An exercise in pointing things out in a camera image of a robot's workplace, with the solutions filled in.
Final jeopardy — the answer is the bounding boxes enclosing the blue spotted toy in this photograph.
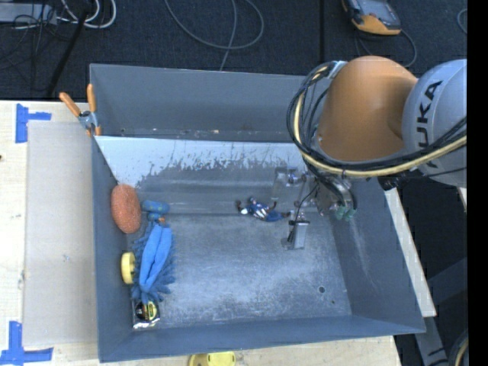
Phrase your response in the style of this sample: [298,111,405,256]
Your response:
[141,199,172,224]

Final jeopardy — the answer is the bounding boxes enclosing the copper round scouring pad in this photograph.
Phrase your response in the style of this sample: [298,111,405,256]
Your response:
[110,183,143,235]

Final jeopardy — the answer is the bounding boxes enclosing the yellow round disc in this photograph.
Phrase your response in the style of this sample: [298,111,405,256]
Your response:
[120,251,136,285]

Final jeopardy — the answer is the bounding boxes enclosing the grey metal bin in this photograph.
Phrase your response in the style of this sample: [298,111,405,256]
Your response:
[88,63,428,364]

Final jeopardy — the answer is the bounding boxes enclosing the blue toy action figure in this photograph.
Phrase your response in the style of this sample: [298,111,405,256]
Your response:
[236,196,293,223]

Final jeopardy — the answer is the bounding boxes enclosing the blue fluffy duster mitt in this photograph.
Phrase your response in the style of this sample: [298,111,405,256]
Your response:
[130,220,178,305]

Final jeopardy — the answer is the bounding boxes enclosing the black and yellow tape measure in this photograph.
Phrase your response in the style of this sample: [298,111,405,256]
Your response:
[132,300,162,331]

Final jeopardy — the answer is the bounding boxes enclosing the black cylinder on white bracket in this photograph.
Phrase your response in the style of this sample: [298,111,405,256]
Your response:
[377,174,406,192]

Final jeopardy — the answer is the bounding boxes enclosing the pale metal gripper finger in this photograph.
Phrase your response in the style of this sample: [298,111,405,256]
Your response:
[272,166,307,201]
[281,211,311,251]

